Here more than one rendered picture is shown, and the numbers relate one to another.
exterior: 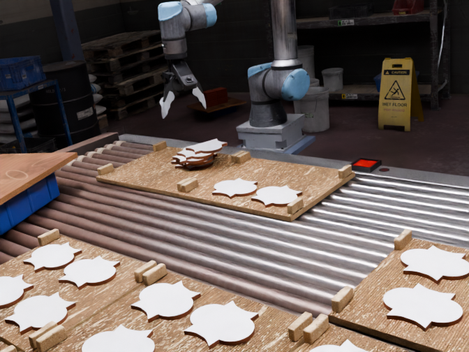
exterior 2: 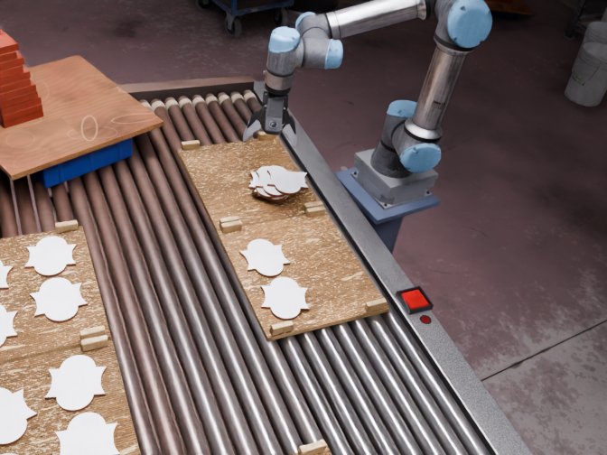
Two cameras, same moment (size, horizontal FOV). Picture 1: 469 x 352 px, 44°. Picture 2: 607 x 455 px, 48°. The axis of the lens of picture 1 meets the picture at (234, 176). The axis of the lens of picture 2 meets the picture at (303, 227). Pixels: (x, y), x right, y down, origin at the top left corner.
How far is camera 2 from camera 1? 0.91 m
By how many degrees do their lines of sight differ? 26
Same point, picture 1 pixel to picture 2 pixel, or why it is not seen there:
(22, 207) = (79, 166)
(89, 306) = (25, 345)
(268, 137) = (378, 185)
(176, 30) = (280, 67)
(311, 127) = (574, 95)
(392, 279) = not seen: outside the picture
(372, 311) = not seen: outside the picture
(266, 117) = (385, 164)
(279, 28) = (426, 90)
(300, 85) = (424, 161)
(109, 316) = (28, 369)
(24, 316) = not seen: outside the picture
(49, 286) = (20, 295)
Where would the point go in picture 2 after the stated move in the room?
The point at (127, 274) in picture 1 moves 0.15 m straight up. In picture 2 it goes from (81, 323) to (76, 280)
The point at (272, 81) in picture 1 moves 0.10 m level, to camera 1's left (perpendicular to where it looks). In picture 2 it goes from (398, 138) to (368, 127)
